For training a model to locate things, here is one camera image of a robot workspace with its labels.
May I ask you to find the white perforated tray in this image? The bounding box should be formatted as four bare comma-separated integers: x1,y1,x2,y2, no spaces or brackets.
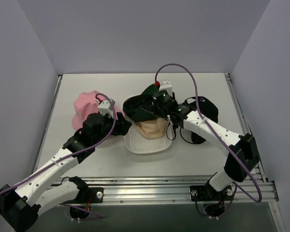
124,113,173,155

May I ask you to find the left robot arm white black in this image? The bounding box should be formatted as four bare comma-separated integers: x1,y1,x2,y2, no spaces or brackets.
0,113,132,232

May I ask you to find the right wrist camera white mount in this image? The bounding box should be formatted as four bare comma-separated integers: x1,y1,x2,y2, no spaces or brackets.
154,79,173,95

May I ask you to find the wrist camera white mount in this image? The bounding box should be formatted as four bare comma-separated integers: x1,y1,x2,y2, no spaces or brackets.
96,98,115,118
154,79,173,95

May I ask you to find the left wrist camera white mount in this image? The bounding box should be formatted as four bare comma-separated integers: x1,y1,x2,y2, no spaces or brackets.
96,98,115,118

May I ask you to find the black cap green brim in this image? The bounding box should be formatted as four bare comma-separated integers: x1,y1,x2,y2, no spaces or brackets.
122,80,174,123

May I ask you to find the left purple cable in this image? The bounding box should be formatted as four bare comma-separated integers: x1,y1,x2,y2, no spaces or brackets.
0,93,116,219

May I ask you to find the beige cloth hat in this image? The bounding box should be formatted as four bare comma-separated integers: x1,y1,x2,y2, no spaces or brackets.
134,118,168,139

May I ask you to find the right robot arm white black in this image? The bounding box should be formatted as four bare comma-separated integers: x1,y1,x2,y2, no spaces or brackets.
137,90,259,200

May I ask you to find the black NY baseball cap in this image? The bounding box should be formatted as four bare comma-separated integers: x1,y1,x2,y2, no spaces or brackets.
180,96,219,145

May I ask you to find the pink bucket hat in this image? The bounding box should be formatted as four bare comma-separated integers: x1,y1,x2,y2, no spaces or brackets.
71,90,125,143

